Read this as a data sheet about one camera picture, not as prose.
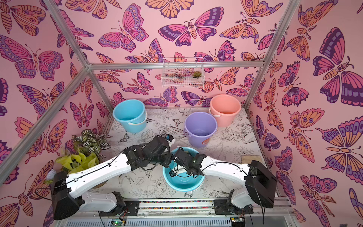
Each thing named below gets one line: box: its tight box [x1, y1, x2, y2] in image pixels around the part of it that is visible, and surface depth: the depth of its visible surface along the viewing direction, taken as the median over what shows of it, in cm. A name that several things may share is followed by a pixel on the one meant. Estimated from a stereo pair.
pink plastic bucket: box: [208, 94, 242, 128], surface depth 102 cm
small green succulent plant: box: [192, 70, 202, 77], surface depth 95 cm
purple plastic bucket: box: [183, 111, 218, 149], surface depth 92 cm
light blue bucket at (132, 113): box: [112, 99, 148, 133], surface depth 101 cm
